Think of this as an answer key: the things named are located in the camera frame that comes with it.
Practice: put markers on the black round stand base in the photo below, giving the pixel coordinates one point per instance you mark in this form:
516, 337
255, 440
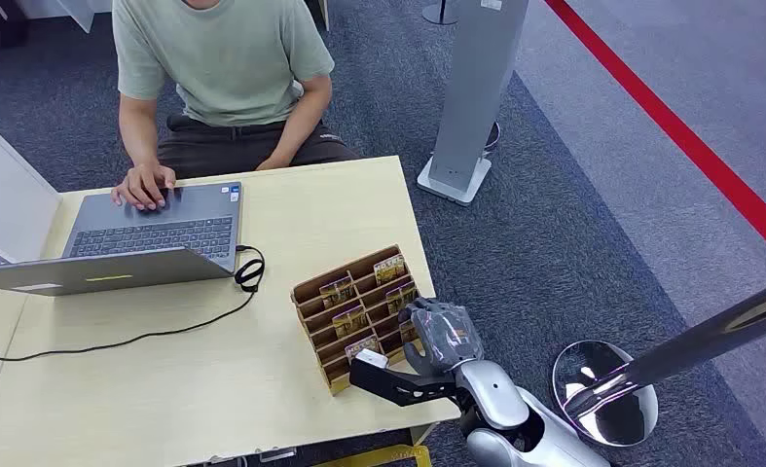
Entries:
493, 136

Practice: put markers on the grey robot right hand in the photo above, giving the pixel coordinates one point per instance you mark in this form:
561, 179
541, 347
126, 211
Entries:
447, 335

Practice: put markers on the person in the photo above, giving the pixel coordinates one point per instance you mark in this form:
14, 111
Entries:
228, 64

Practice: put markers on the white partition board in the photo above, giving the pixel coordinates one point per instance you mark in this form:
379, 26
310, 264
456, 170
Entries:
5, 193

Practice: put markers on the person's left forearm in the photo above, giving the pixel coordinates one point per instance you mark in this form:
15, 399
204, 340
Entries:
305, 119

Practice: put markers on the person's right hand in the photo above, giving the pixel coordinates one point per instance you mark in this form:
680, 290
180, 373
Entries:
142, 185

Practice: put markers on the chrome stanchion base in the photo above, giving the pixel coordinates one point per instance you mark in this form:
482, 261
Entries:
589, 419

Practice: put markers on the person's right forearm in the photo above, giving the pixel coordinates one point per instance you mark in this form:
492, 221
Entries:
139, 132

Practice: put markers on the wooden card rack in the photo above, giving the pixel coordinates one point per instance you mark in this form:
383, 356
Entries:
331, 303

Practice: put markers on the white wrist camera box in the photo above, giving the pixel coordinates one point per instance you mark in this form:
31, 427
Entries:
372, 358

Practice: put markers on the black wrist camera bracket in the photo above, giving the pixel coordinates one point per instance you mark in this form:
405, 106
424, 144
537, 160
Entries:
395, 385

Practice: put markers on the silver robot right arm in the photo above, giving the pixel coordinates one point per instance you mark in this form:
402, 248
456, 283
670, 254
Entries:
505, 412

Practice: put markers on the grey kiosk pillar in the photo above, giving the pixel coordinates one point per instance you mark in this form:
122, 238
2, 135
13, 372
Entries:
473, 96

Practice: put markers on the person's left hand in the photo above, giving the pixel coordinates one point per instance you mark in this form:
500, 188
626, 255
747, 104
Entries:
273, 164

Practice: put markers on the white cabinet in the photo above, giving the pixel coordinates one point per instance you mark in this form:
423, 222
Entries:
66, 10

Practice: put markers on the grey laptop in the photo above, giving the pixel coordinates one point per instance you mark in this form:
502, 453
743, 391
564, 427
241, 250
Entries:
157, 235

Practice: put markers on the yellow metal frame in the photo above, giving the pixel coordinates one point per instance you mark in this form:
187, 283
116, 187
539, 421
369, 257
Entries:
382, 456

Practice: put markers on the chrome stanchion post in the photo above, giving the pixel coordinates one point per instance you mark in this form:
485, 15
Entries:
698, 341

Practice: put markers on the grey round stand base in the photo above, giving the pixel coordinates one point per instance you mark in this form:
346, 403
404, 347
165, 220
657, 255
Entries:
439, 13

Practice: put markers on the red barrier belt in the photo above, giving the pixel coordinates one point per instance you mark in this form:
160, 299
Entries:
673, 125

